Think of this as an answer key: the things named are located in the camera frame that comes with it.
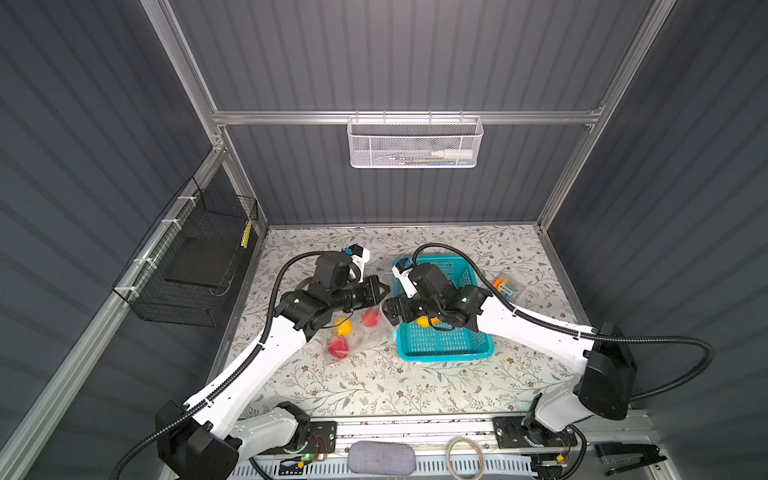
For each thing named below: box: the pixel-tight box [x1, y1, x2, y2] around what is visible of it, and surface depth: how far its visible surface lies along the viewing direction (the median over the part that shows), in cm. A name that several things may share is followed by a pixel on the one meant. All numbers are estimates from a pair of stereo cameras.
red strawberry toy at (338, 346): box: [327, 335, 349, 359], surface depth 86 cm
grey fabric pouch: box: [347, 440, 416, 476], surface depth 70 cm
